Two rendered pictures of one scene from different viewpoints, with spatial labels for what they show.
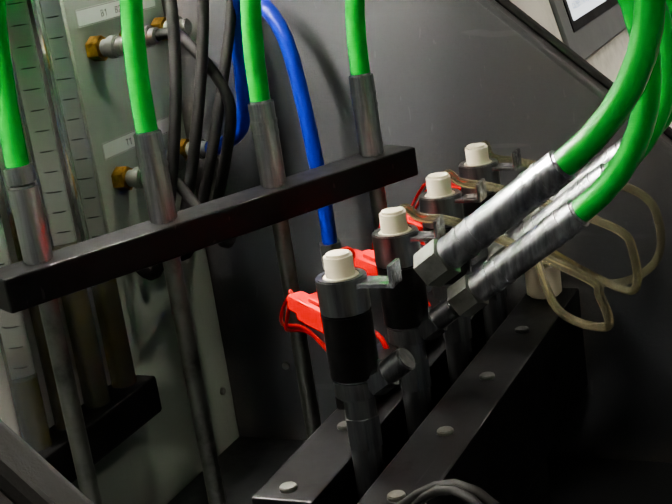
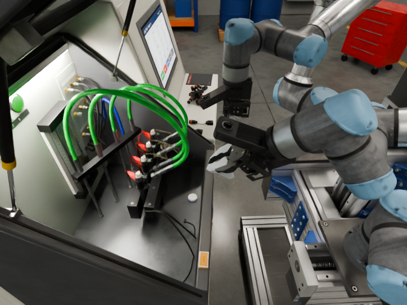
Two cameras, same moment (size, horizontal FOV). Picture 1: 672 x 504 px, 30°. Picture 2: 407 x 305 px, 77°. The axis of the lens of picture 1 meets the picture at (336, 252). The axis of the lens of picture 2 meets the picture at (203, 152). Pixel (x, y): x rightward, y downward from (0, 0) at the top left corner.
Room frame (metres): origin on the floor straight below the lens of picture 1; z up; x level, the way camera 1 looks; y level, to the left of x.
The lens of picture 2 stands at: (0.00, 0.03, 1.75)
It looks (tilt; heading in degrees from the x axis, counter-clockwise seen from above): 42 degrees down; 337
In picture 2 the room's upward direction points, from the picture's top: straight up
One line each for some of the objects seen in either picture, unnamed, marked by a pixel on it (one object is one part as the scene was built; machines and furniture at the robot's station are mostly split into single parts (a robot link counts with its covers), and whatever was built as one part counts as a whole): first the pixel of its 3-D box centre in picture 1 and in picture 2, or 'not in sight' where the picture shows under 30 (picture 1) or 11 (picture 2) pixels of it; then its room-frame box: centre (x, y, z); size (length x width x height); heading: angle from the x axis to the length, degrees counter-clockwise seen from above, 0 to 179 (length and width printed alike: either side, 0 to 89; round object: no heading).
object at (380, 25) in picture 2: not in sight; (376, 37); (2.70, -3.96, 0.43); 0.70 x 0.46 x 0.86; 4
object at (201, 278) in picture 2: not in sight; (206, 215); (0.54, -0.21, 0.87); 0.62 x 0.04 x 0.16; 153
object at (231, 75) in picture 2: not in sight; (235, 71); (0.61, -0.33, 1.42); 0.08 x 0.08 x 0.05
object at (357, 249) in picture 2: not in sight; (379, 243); (0.14, -0.55, 1.09); 0.15 x 0.15 x 0.10
